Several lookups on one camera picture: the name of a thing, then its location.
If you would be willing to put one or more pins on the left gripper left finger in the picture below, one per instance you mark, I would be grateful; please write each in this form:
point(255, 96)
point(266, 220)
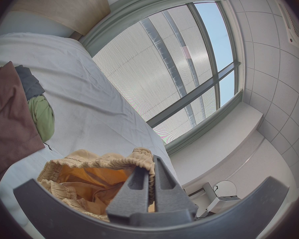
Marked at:
point(129, 198)

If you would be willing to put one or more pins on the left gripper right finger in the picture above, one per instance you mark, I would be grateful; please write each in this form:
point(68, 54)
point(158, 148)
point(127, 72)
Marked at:
point(169, 195)

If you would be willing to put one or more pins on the tan shorts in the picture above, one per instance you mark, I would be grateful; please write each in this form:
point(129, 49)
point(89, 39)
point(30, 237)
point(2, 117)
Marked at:
point(72, 158)

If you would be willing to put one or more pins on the bed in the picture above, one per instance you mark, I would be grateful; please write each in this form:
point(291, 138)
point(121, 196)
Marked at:
point(89, 96)

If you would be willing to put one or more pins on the green garment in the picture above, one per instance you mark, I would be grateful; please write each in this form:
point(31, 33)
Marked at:
point(43, 119)

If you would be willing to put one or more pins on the window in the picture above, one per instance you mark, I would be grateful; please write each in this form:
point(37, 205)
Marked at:
point(164, 71)

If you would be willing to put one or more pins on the brown garment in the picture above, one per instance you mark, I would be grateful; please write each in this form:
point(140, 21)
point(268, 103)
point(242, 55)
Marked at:
point(10, 113)

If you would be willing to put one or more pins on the black garment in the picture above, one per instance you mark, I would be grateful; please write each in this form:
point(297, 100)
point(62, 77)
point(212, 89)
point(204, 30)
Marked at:
point(31, 83)

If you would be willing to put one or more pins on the white ceiling air vent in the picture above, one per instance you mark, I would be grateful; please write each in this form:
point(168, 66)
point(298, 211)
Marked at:
point(295, 21)

